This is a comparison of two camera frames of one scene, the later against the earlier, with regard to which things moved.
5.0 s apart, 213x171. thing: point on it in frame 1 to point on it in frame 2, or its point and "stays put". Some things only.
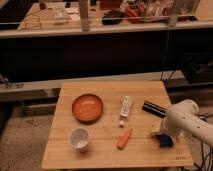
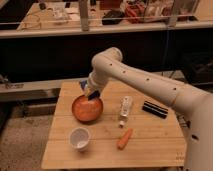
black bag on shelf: x=113 y=17 stays put
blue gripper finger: x=165 y=141 to x=93 y=95
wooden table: x=107 y=124 stays put
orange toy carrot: x=124 y=140 stays put
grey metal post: x=84 y=15 stays put
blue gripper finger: x=161 y=137 to x=83 y=83
